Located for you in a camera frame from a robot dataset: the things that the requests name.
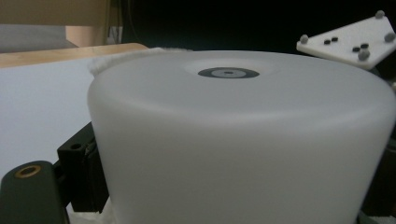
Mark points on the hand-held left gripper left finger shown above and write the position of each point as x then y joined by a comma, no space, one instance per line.
81,174

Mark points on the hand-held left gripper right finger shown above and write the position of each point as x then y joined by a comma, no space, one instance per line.
383,186

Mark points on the wooden table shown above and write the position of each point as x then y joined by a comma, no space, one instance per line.
62,54

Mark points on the black curtain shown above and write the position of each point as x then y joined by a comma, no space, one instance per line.
218,18

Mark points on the white plastic cup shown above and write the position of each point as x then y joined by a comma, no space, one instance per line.
233,140

